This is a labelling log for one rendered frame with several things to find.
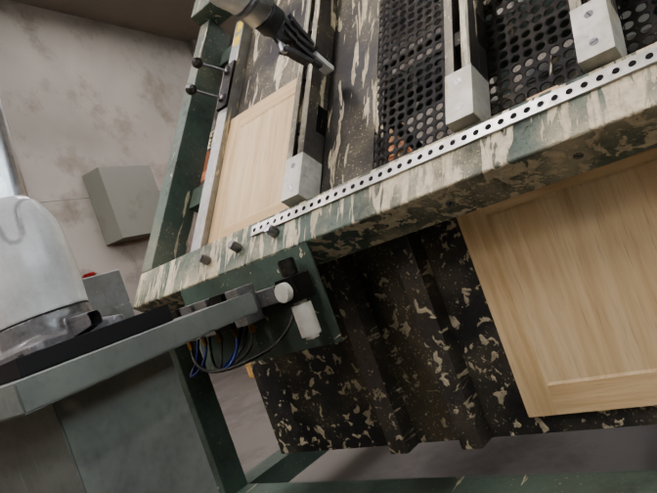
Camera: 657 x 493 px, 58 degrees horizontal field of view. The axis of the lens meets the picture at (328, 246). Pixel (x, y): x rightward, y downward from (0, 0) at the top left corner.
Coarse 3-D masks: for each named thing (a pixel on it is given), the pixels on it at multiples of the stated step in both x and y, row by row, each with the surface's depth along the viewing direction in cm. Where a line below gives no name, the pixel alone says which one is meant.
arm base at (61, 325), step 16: (80, 304) 102; (32, 320) 96; (48, 320) 97; (64, 320) 97; (80, 320) 96; (96, 320) 99; (112, 320) 104; (0, 336) 97; (16, 336) 96; (32, 336) 96; (48, 336) 95; (64, 336) 96; (16, 352) 95
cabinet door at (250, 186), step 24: (288, 96) 174; (240, 120) 190; (264, 120) 179; (288, 120) 169; (240, 144) 184; (264, 144) 174; (240, 168) 178; (264, 168) 168; (240, 192) 173; (264, 192) 163; (216, 216) 176; (240, 216) 167; (264, 216) 158; (216, 240) 170
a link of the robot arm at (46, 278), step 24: (0, 216) 98; (24, 216) 100; (48, 216) 104; (0, 240) 96; (24, 240) 98; (48, 240) 100; (0, 264) 96; (24, 264) 97; (48, 264) 99; (72, 264) 104; (0, 288) 96; (24, 288) 96; (48, 288) 98; (72, 288) 101; (0, 312) 96; (24, 312) 96; (48, 312) 98
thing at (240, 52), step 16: (240, 32) 212; (240, 48) 208; (240, 64) 206; (240, 80) 203; (240, 96) 201; (224, 112) 195; (224, 128) 191; (224, 144) 189; (208, 160) 189; (208, 176) 185; (208, 192) 181; (208, 208) 177; (208, 224) 176
